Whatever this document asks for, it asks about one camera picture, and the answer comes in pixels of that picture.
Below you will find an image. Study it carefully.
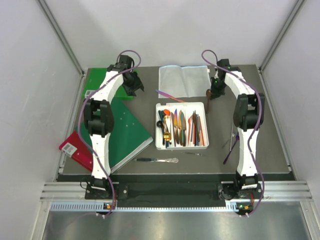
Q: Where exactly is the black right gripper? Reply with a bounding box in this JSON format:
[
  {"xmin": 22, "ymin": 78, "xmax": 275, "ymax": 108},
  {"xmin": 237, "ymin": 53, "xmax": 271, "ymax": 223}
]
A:
[{"xmin": 209, "ymin": 76, "xmax": 227, "ymax": 100}]

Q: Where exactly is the brown wooden spoon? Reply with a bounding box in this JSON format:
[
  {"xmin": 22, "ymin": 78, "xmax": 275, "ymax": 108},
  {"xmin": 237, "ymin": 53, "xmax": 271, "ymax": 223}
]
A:
[{"xmin": 205, "ymin": 89, "xmax": 212, "ymax": 114}]

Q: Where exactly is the iridescent knife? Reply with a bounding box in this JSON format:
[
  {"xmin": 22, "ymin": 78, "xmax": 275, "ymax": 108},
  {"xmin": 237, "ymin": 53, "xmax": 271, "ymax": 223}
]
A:
[
  {"xmin": 173, "ymin": 109, "xmax": 179, "ymax": 146},
  {"xmin": 155, "ymin": 89, "xmax": 185, "ymax": 103}
]

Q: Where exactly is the silver chopstick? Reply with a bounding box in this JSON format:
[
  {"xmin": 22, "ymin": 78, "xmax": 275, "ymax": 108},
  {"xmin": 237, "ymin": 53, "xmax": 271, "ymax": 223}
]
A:
[{"xmin": 229, "ymin": 121, "xmax": 234, "ymax": 152}]

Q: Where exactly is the teal handled gold spoon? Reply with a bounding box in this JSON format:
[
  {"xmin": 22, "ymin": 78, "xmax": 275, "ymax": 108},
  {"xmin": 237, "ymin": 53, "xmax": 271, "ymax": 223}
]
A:
[{"xmin": 158, "ymin": 110, "xmax": 172, "ymax": 142}]

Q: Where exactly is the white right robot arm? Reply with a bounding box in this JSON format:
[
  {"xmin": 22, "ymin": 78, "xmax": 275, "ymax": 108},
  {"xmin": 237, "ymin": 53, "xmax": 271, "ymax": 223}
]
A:
[{"xmin": 208, "ymin": 59, "xmax": 265, "ymax": 198}]

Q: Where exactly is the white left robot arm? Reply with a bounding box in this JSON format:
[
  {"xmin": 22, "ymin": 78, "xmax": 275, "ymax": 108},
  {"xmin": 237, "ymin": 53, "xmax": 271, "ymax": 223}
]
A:
[{"xmin": 81, "ymin": 50, "xmax": 144, "ymax": 180}]

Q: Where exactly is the white cutlery tray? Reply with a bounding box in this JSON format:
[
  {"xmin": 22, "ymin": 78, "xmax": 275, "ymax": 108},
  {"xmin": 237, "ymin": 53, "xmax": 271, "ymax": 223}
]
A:
[{"xmin": 155, "ymin": 102, "xmax": 209, "ymax": 151}]

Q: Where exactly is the clear mesh zip pouch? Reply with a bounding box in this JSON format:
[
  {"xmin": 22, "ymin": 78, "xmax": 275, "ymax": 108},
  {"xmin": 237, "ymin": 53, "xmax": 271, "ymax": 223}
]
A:
[{"xmin": 158, "ymin": 65, "xmax": 211, "ymax": 98}]

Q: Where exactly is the light green plastic folder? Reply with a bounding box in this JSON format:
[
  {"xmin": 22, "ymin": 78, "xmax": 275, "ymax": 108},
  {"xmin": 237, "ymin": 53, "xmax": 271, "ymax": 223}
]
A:
[{"xmin": 81, "ymin": 68, "xmax": 134, "ymax": 101}]

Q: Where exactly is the orange spoon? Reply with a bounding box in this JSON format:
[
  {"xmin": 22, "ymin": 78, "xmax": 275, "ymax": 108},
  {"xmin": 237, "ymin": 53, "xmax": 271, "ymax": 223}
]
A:
[{"xmin": 163, "ymin": 109, "xmax": 171, "ymax": 116}]

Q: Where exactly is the copper knife in tray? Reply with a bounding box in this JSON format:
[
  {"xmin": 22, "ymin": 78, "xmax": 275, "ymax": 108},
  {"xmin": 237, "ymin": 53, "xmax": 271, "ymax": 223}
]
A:
[{"xmin": 181, "ymin": 112, "xmax": 187, "ymax": 147}]

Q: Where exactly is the black measuring spoon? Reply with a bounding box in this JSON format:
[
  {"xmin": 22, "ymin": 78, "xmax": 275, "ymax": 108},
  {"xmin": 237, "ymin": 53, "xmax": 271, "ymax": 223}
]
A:
[{"xmin": 156, "ymin": 120, "xmax": 167, "ymax": 146}]

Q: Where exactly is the orange chopstick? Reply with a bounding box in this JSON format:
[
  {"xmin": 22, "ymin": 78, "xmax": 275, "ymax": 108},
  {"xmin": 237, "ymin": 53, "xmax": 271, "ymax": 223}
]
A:
[{"xmin": 196, "ymin": 114, "xmax": 205, "ymax": 146}]

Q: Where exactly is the gold spoon in tray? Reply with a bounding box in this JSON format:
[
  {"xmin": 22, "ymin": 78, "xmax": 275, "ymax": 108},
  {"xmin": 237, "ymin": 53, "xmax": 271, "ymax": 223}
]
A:
[{"xmin": 163, "ymin": 115, "xmax": 172, "ymax": 133}]

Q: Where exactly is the purple plastic fork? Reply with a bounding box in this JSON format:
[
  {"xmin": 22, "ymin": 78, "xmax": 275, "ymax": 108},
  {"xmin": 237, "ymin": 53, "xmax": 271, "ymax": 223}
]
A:
[{"xmin": 223, "ymin": 133, "xmax": 240, "ymax": 165}]

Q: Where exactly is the small dark dessert fork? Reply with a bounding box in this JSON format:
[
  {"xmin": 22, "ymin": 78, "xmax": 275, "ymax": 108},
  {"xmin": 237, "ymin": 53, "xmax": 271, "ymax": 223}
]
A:
[{"xmin": 181, "ymin": 152, "xmax": 206, "ymax": 157}]

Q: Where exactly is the magenta folder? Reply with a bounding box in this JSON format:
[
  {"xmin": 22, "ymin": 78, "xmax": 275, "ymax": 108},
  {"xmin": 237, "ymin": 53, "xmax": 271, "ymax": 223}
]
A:
[{"xmin": 58, "ymin": 131, "xmax": 93, "ymax": 172}]

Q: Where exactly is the silver ornate butter knife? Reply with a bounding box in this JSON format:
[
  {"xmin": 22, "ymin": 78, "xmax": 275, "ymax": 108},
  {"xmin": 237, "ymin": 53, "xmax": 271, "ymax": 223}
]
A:
[{"xmin": 134, "ymin": 157, "xmax": 179, "ymax": 164}]

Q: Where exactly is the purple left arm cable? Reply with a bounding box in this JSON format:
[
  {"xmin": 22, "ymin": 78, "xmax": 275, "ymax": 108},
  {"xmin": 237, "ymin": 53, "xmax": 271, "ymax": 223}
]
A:
[{"xmin": 77, "ymin": 49, "xmax": 142, "ymax": 218}]

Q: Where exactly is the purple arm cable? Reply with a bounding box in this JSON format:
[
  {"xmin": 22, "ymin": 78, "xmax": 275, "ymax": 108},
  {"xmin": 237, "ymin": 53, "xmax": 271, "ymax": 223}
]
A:
[
  {"xmin": 77, "ymin": 49, "xmax": 142, "ymax": 218},
  {"xmin": 201, "ymin": 49, "xmax": 265, "ymax": 218}
]

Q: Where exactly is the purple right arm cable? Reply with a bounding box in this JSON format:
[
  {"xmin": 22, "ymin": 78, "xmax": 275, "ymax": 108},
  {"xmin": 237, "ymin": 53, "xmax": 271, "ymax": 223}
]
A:
[{"xmin": 201, "ymin": 49, "xmax": 265, "ymax": 218}]

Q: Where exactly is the dark green ring binder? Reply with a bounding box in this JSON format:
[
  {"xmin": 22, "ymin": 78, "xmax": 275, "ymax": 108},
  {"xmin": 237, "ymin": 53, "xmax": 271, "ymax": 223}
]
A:
[{"xmin": 74, "ymin": 96, "xmax": 154, "ymax": 173}]

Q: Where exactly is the aluminium frame rail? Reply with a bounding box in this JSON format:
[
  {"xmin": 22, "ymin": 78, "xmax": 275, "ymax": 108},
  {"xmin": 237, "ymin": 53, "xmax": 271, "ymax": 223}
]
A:
[{"xmin": 36, "ymin": 0, "xmax": 85, "ymax": 76}]

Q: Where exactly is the black mounting base plate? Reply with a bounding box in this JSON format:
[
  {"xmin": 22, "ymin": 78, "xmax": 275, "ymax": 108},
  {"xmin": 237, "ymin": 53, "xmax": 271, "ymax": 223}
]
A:
[{"xmin": 84, "ymin": 181, "xmax": 265, "ymax": 201}]

